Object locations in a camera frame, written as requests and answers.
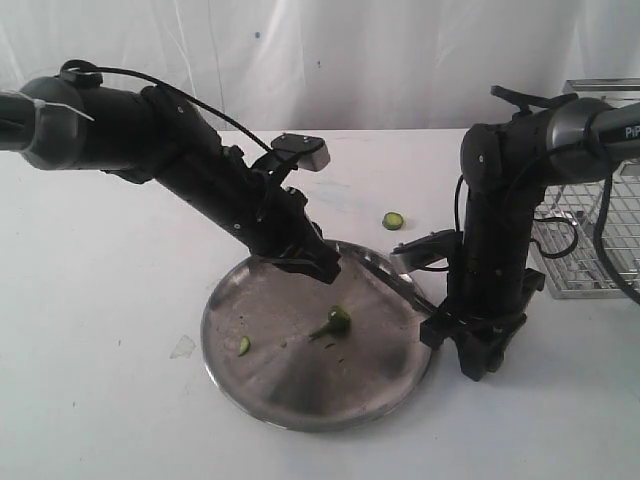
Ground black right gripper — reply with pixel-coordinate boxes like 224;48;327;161
419;268;545;381

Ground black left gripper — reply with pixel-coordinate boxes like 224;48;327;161
246;187;341;284

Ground dark green pear-shaped vegetable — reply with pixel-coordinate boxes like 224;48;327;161
309;305;351;341

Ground black kitchen knife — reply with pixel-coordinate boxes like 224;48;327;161
361;260;436;316

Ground wire metal utensil holder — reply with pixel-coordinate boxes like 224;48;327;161
529;78;640;300

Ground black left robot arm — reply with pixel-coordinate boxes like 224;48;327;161
1;60;340;284

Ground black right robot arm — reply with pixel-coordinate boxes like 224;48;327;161
420;85;639;381

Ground thick round cucumber slice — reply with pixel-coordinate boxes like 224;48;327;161
382;212;405;231

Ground blurry green vegetable piece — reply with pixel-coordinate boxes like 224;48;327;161
238;336;251;357

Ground round steel plate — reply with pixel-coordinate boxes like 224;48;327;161
201;241;432;432

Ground clear tape scrap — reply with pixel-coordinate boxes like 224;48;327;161
169;335;196;360

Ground white backdrop curtain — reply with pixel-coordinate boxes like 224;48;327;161
1;1;639;130

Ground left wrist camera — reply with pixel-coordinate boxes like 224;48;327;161
251;133;331;173

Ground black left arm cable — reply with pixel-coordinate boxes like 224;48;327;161
59;59;274;151

